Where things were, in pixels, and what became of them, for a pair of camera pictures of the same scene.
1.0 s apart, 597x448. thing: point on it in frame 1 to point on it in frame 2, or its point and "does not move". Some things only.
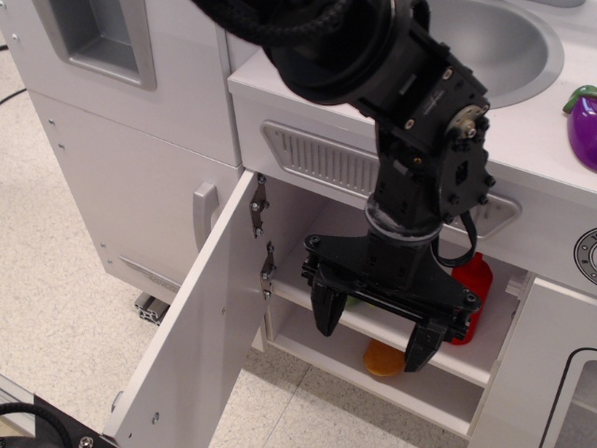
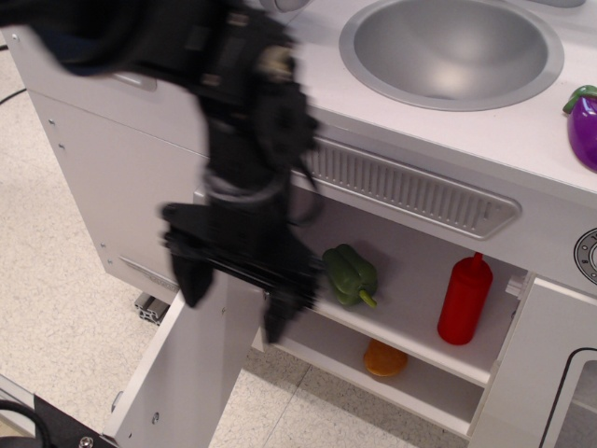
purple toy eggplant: [581, 109] does not move
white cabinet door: [182, 389] does not move
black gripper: [397, 273] to [246, 242]
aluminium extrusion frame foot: [151, 308] does not move
